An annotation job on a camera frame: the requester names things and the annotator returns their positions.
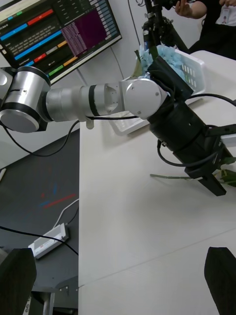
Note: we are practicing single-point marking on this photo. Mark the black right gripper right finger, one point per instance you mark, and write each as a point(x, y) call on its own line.
point(223, 283)

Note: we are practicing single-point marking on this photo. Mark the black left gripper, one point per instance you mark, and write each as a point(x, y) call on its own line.
point(201, 160)

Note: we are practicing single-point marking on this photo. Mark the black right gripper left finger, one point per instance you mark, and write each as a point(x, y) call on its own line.
point(14, 283)

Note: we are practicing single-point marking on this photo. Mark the large pale blue flower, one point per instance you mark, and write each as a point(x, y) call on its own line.
point(169, 53)

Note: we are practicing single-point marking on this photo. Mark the silver and black left arm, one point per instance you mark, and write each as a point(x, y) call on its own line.
point(68, 103)

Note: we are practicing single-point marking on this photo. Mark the person's hand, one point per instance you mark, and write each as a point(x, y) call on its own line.
point(228, 2)
point(184, 8)

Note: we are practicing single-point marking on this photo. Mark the white power strip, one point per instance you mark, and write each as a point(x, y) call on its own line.
point(49, 241)

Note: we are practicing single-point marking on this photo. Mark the shallow white box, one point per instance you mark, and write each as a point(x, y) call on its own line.
point(194, 71)

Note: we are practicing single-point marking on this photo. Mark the person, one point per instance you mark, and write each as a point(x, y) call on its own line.
point(216, 37)

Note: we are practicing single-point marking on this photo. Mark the black tripod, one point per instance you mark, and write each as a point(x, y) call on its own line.
point(159, 22)

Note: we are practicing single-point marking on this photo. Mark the large screen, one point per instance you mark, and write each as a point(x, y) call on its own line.
point(49, 37)

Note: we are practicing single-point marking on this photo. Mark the grey metal table frame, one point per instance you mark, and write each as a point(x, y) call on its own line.
point(64, 288)

